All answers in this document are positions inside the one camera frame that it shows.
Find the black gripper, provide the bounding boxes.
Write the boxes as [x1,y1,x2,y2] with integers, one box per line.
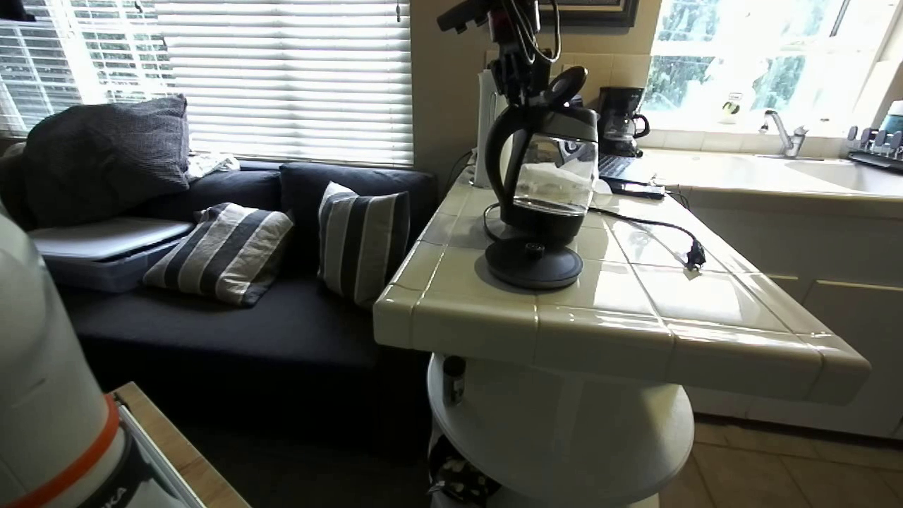
[437,0,563,105]

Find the black glass electric kettle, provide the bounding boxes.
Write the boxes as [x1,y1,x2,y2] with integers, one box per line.
[486,67,599,249]

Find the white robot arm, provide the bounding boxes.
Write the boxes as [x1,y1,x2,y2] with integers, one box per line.
[0,96,437,508]

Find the black round kettle base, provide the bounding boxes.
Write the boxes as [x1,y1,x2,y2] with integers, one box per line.
[486,240,585,290]

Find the framed picture top left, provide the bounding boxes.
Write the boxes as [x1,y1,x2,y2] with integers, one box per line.
[540,0,637,30]

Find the white window blinds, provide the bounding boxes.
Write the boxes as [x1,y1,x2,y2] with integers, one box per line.
[0,0,416,165]

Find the striped cushion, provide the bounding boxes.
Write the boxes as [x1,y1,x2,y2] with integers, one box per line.
[145,203,293,308]
[318,179,409,304]

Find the chrome sink faucet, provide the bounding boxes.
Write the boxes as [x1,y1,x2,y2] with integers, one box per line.
[760,110,808,157]

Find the dark blue sofa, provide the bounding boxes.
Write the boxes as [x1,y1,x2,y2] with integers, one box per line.
[48,161,434,455]

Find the dark blue pillow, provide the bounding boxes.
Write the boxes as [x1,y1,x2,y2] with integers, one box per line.
[24,96,189,225]

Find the black kettle power cord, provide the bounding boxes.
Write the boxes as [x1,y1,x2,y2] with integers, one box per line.
[591,203,711,277]

